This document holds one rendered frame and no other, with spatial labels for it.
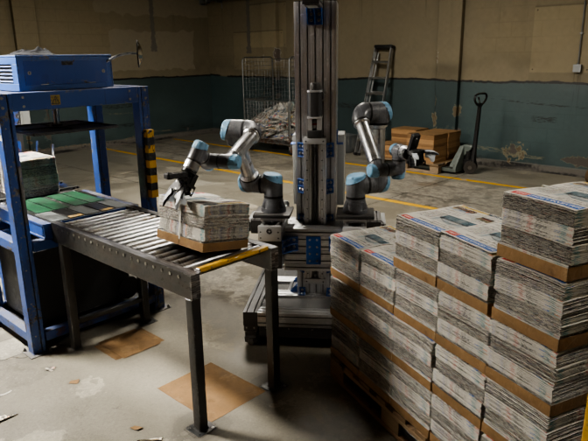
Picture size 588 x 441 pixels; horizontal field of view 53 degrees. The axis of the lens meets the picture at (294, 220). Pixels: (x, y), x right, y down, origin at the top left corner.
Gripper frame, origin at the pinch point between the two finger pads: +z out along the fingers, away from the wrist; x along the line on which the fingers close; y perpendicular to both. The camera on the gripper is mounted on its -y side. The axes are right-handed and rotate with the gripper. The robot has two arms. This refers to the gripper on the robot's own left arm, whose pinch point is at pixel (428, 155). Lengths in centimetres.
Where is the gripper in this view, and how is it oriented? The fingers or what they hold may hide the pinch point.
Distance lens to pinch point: 305.6
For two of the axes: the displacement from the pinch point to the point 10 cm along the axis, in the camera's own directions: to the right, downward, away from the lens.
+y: 1.4, 9.4, 3.1
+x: -9.3, 2.3, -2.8
